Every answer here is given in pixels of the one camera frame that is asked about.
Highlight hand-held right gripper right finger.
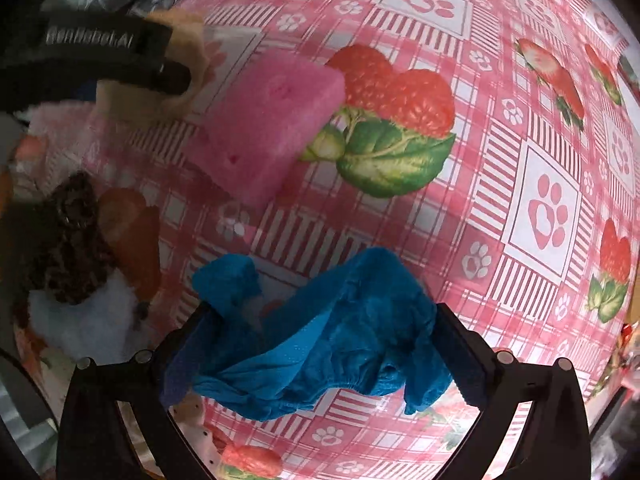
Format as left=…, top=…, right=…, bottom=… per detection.
left=434, top=301, right=593, bottom=480

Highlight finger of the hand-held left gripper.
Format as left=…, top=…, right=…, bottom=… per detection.
left=99, top=59, right=194, bottom=96

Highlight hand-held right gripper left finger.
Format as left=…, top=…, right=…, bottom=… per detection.
left=56, top=301, right=226, bottom=480

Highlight beige cloth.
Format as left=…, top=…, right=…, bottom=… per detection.
left=95, top=7, right=216, bottom=121

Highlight pink and black fuzzy sock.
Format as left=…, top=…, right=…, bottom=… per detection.
left=20, top=100, right=126, bottom=141

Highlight pink sponge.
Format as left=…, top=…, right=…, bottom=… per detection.
left=185, top=62, right=347, bottom=211

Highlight light blue furry cloth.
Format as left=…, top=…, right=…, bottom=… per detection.
left=27, top=270, right=151, bottom=361

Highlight teal cloth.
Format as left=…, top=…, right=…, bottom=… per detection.
left=190, top=247, right=458, bottom=421

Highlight leopard print scrunchie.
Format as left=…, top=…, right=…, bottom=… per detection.
left=20, top=172, right=116, bottom=306

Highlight strawberry printed pink tablecloth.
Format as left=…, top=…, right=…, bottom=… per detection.
left=10, top=0, right=640, bottom=480

